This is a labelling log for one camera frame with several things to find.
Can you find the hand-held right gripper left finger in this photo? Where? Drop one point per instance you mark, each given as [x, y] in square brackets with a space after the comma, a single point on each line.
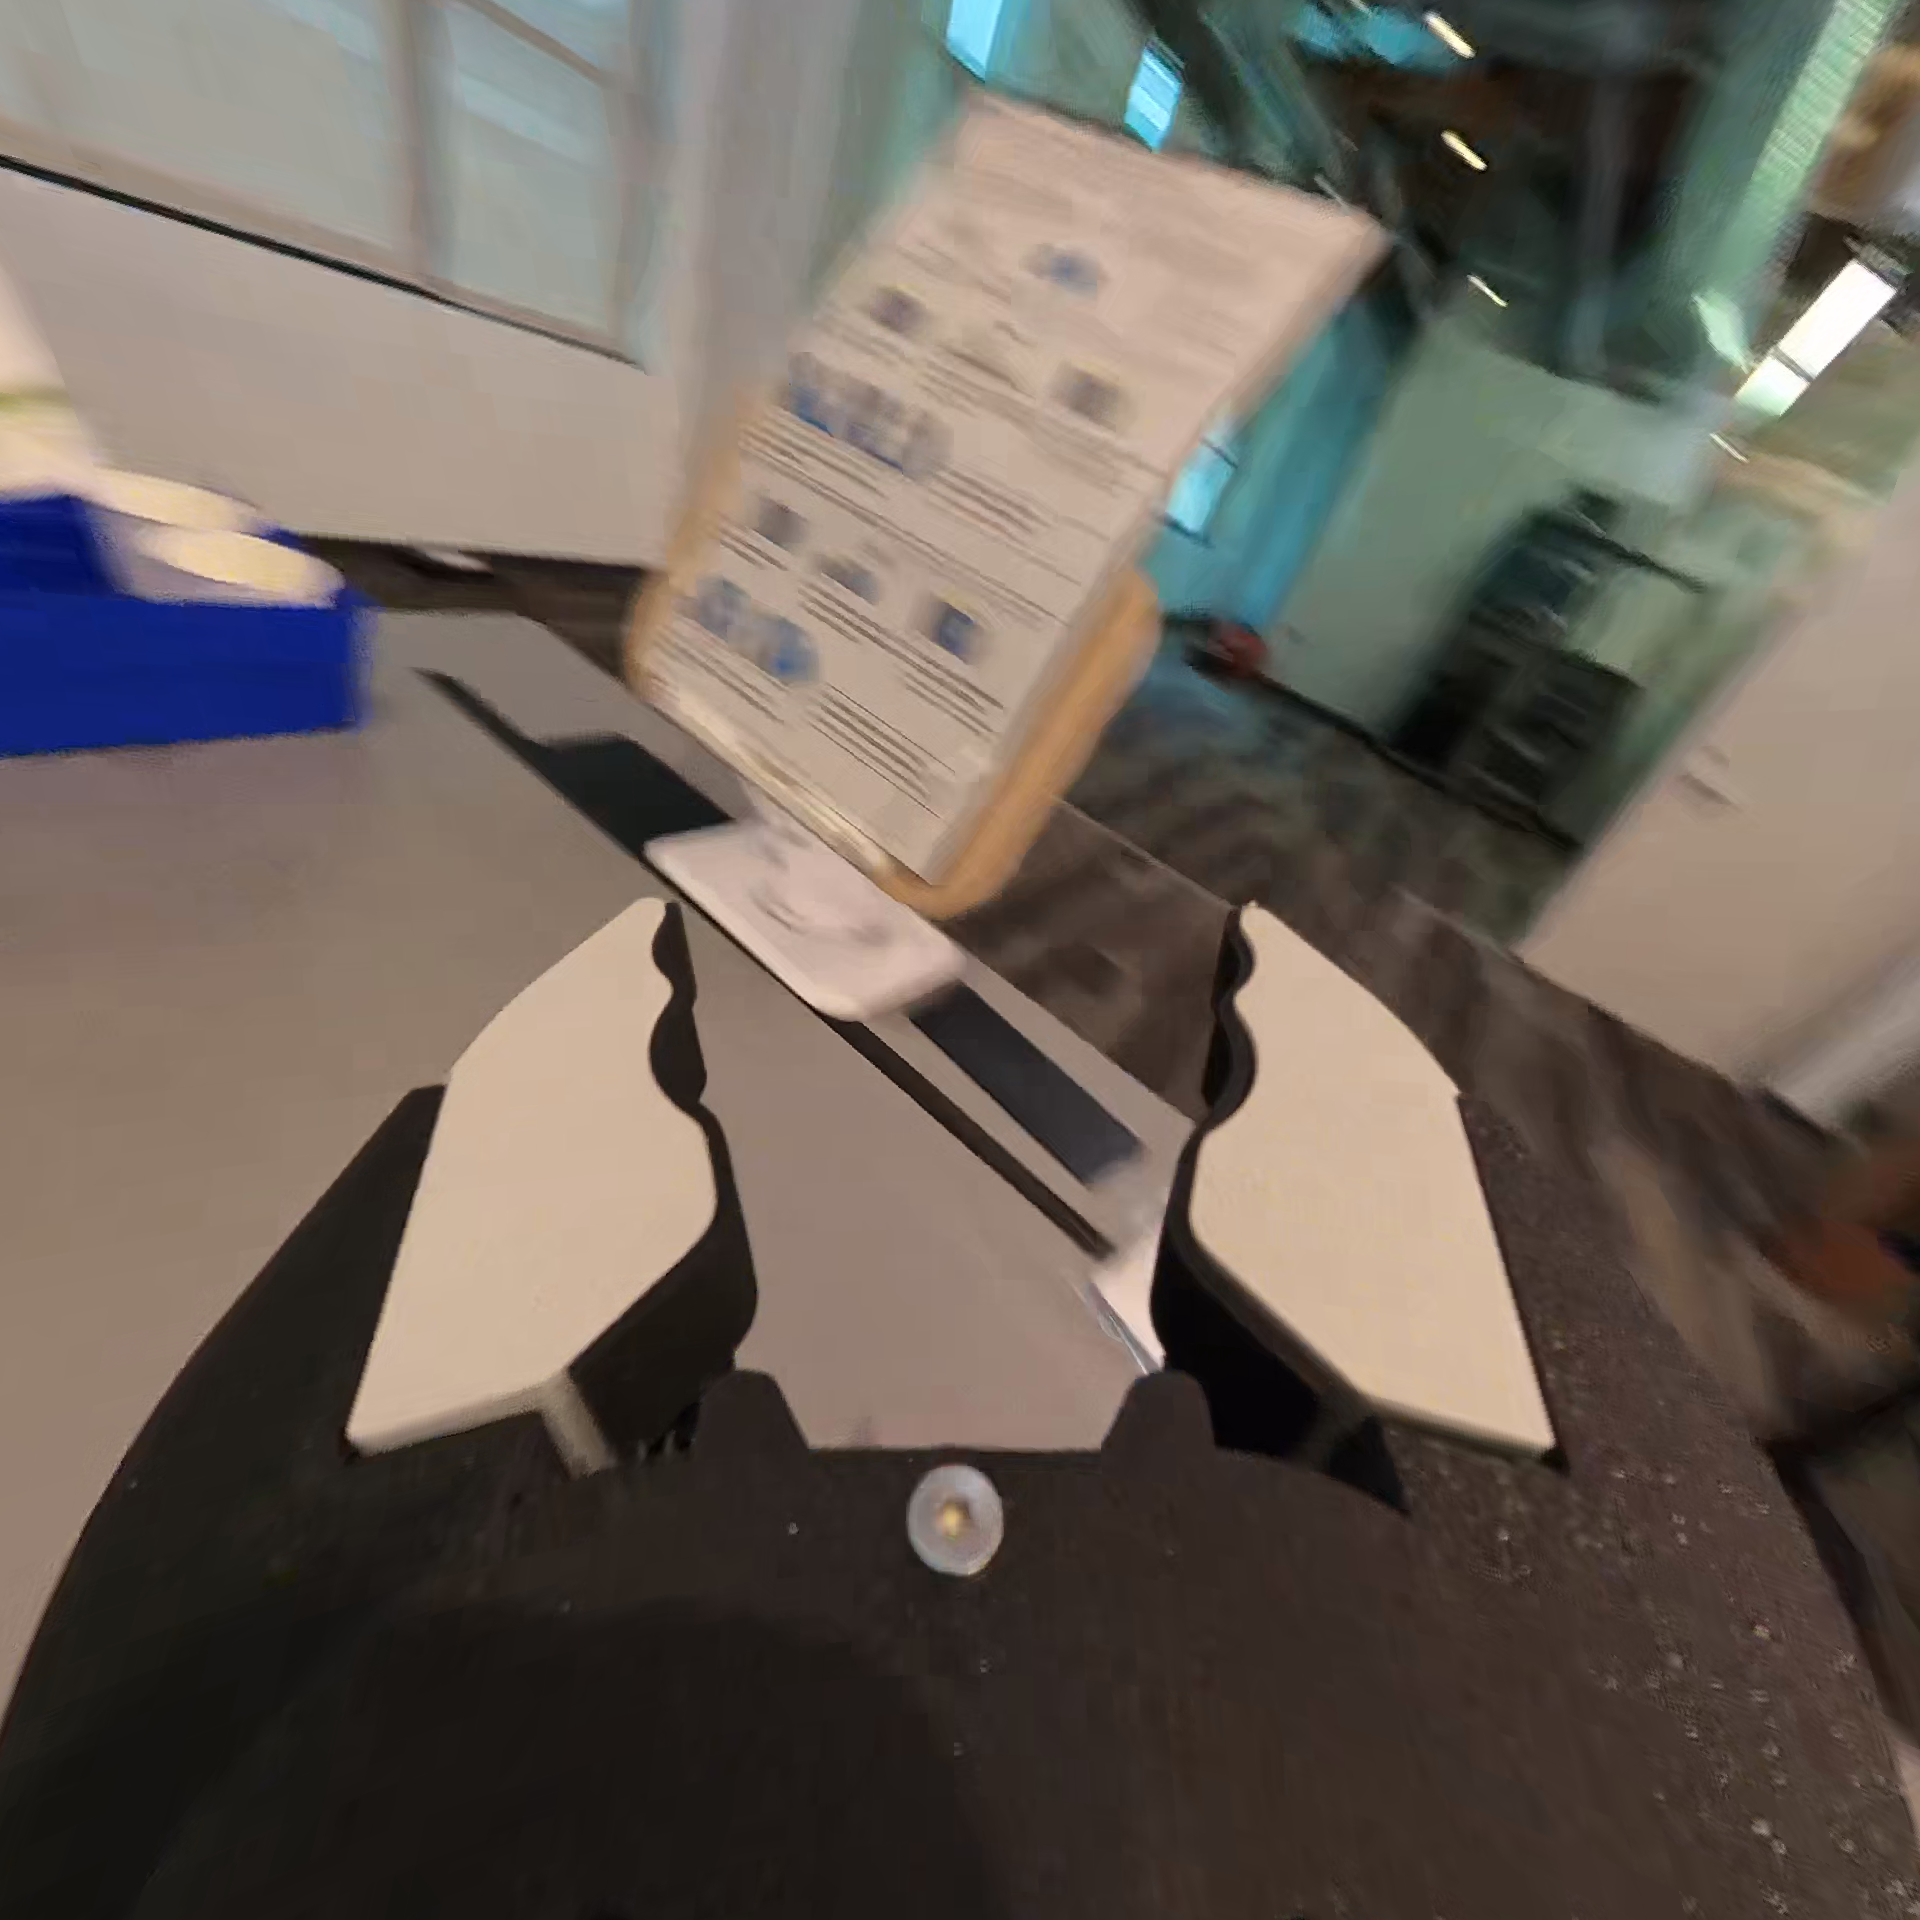
[541, 1215]

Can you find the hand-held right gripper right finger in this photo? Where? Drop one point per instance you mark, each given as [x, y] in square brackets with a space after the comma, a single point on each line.
[1350, 1231]

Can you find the blue plastic bin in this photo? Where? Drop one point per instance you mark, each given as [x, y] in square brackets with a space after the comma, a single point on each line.
[182, 676]

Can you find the black flat plate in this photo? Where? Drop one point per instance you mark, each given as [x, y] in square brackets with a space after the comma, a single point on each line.
[629, 788]
[1037, 1079]

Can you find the white stand base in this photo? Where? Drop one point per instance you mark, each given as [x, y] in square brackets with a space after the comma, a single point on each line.
[826, 931]

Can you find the black server rack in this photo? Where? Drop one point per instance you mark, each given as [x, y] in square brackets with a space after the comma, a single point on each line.
[1530, 676]

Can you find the red floor blower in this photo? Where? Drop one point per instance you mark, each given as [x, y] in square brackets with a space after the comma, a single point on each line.
[1237, 647]

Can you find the white door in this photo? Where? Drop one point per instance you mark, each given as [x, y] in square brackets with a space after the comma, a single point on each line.
[1770, 781]

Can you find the wooden instruction board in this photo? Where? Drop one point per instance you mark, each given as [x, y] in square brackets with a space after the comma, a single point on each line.
[974, 451]

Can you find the glass partition window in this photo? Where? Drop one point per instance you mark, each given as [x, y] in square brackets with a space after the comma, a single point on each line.
[375, 136]

